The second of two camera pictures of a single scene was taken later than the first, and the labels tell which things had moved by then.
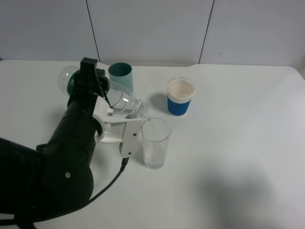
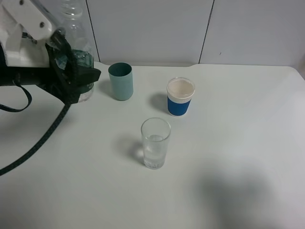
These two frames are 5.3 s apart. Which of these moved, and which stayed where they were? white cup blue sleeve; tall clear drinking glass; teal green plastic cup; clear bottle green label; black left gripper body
Moved: clear bottle green label; black left gripper body
Stayed: tall clear drinking glass; white cup blue sleeve; teal green plastic cup
